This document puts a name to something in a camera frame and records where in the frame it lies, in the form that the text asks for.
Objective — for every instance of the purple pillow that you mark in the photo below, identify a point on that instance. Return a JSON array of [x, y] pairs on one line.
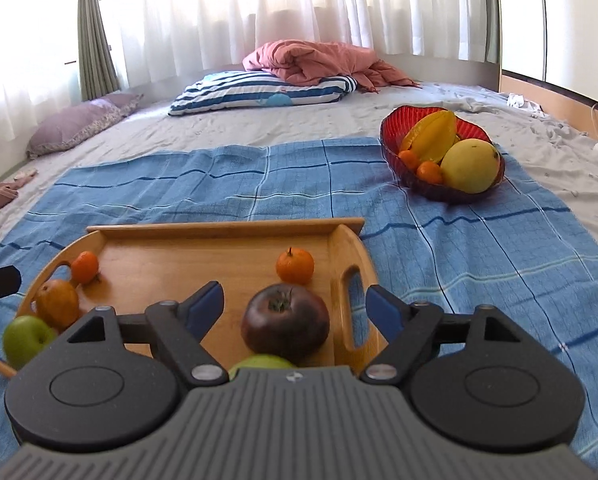
[[74, 125]]

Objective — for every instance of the small brown cloth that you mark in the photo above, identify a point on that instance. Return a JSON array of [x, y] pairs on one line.
[[24, 177]]

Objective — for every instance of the pink quilt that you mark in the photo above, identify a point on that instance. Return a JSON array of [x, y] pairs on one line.
[[319, 60]]

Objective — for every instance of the blue white striped pillow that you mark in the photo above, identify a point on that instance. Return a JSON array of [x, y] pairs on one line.
[[239, 92]]

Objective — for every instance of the grey-green curtain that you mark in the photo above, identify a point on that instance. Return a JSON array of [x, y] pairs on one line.
[[490, 10], [96, 35]]

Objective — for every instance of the red glass bowl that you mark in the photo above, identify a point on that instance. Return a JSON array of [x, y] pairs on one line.
[[391, 127]]

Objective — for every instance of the large brown cloth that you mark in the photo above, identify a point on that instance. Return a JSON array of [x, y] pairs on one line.
[[1, 196]]

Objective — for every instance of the dark purple tomato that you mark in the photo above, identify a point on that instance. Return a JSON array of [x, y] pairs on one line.
[[284, 325]]

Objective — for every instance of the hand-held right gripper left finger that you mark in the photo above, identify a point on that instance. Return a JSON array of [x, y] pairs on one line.
[[204, 310]]

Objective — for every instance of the wooden tray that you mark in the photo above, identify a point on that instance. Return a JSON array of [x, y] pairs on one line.
[[179, 260]]

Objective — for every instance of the small green apple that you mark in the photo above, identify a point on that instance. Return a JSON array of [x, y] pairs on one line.
[[261, 361]]

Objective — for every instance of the small mandarin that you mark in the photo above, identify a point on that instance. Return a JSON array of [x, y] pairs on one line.
[[295, 266], [409, 159], [85, 267], [429, 172]]

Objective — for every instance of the pale bed sheet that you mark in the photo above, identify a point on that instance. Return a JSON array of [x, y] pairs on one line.
[[329, 120]]

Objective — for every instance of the white sheer curtain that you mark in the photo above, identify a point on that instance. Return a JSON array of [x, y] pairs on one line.
[[229, 10]]

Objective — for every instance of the white wardrobe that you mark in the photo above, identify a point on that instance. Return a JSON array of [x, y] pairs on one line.
[[569, 20]]

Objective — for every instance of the crumpled white garment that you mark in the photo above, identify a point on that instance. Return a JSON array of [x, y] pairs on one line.
[[521, 102]]

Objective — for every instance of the large green apple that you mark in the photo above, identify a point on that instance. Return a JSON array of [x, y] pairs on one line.
[[24, 342]]

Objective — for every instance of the wooden side board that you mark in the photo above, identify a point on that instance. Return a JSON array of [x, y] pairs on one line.
[[554, 102]]

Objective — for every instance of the blue checked blanket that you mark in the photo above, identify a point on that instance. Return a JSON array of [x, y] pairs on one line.
[[279, 185]]

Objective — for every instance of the yellow mango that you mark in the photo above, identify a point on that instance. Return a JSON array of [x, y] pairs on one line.
[[471, 165]]

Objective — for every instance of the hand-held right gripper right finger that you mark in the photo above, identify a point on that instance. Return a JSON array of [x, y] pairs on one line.
[[385, 312]]

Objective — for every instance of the yellow starfruit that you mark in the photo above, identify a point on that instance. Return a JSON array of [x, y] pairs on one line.
[[431, 135]]

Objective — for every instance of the brownish orange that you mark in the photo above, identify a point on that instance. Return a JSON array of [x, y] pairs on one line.
[[56, 305]]

